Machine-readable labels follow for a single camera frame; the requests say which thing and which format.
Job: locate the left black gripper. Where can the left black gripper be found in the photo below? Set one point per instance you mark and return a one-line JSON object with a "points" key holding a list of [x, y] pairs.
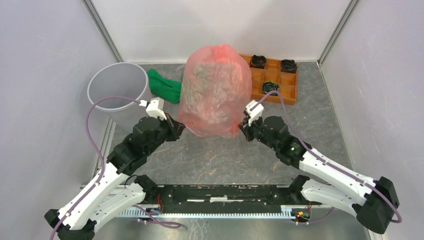
{"points": [[175, 127]]}

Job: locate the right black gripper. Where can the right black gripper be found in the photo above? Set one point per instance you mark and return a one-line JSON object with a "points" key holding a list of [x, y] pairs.
{"points": [[246, 129]]}

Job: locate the red plastic trash bag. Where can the red plastic trash bag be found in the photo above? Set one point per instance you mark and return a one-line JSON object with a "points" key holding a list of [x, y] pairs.
{"points": [[215, 89]]}

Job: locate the grey plastic trash bin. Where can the grey plastic trash bin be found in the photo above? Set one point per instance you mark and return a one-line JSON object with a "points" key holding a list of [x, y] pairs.
{"points": [[121, 79]]}

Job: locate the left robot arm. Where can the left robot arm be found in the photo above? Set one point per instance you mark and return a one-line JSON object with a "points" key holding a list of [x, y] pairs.
{"points": [[91, 209]]}

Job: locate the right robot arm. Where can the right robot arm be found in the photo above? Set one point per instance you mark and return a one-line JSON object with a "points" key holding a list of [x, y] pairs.
{"points": [[373, 202]]}

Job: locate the green cloth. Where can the green cloth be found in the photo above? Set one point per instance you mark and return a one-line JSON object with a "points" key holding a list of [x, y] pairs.
{"points": [[167, 89]]}

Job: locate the blue yellow rolled belt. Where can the blue yellow rolled belt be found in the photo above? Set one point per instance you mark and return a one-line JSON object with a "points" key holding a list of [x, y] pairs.
{"points": [[269, 86]]}

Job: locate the red black rolled belt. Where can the red black rolled belt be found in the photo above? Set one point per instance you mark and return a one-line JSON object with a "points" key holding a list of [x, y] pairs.
{"points": [[258, 61]]}

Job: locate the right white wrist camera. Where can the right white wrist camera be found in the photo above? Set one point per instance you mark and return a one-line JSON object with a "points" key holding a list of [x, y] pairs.
{"points": [[253, 111]]}

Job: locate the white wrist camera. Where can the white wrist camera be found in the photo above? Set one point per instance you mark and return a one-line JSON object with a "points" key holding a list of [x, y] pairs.
{"points": [[154, 108], [253, 111]]}

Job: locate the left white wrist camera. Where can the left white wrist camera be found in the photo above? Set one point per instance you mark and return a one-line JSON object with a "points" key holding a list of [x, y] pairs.
{"points": [[154, 108]]}

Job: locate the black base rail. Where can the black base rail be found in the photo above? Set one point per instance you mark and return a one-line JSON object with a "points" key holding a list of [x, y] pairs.
{"points": [[223, 201]]}

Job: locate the right aluminium frame post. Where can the right aluminium frame post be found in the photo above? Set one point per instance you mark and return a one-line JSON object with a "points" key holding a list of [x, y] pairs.
{"points": [[351, 7]]}

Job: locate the aluminium frame post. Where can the aluminium frame post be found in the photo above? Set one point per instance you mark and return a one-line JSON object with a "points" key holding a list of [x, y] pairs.
{"points": [[101, 27], [351, 7]]}

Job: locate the left aluminium frame post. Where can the left aluminium frame post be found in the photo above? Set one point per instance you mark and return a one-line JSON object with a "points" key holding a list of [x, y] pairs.
{"points": [[101, 27]]}

